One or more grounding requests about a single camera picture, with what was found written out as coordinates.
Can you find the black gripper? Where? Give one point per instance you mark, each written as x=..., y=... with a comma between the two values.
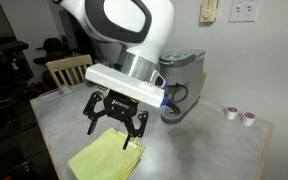
x=120, y=108

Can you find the yellow-green microfiber towel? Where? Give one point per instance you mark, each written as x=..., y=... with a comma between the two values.
x=104, y=160

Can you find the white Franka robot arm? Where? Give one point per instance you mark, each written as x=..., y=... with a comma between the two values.
x=127, y=20

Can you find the wooden chair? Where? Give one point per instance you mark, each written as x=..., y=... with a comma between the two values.
x=69, y=65

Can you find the grey pod coffee machine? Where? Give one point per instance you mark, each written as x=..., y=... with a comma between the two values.
x=187, y=76

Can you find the white coffee pod red lid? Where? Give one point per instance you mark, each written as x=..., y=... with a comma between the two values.
x=249, y=120
x=231, y=114

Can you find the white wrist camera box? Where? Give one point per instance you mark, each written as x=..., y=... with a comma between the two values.
x=124, y=85

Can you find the beige wall thermostat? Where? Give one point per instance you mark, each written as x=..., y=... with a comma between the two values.
x=209, y=11

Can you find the white light switch plate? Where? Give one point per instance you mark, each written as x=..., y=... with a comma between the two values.
x=244, y=10

